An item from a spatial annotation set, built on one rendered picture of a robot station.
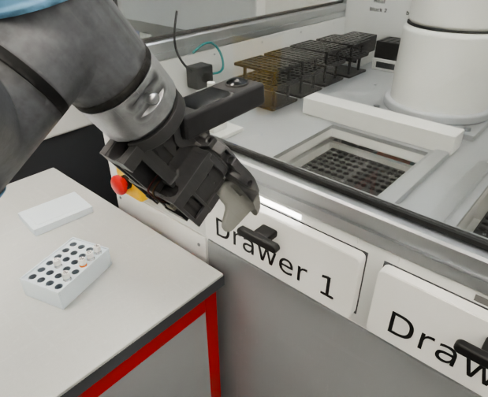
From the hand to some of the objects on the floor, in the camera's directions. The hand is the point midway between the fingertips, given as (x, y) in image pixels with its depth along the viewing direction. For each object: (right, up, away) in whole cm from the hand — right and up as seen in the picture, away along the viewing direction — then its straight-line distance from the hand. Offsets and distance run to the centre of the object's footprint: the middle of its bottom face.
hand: (244, 198), depth 54 cm
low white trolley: (-46, -78, +62) cm, 110 cm away
